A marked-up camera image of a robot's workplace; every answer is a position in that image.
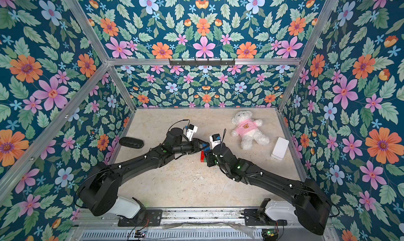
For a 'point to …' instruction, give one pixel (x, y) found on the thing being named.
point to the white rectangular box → (280, 148)
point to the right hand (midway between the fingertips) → (206, 151)
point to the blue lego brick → (207, 149)
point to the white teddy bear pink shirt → (246, 128)
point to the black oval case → (131, 142)
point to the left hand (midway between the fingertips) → (210, 145)
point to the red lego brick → (202, 156)
